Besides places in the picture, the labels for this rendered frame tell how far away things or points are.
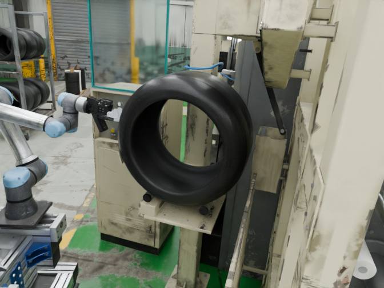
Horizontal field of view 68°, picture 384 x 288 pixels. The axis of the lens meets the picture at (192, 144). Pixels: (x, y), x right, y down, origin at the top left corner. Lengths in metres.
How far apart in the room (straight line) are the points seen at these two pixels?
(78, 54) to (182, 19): 3.79
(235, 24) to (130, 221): 1.82
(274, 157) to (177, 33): 9.30
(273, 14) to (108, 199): 1.91
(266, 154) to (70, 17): 10.17
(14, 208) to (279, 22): 1.45
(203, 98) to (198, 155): 0.58
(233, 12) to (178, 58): 9.66
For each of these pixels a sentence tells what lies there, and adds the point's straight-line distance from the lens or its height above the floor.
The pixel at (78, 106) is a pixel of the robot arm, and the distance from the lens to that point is 1.49.
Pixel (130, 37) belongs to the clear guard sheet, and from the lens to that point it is 1.95.
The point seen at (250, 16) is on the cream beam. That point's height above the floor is 1.69.
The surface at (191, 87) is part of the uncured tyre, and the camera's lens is 1.12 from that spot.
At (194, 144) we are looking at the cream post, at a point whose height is 1.07.
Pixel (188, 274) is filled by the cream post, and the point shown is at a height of 0.15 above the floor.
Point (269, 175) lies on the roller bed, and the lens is 1.52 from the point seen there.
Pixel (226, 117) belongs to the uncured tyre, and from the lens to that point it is 1.10.
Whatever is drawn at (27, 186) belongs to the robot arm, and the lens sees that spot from 1.67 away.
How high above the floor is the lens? 1.61
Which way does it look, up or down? 20 degrees down
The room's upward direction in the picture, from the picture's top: 4 degrees clockwise
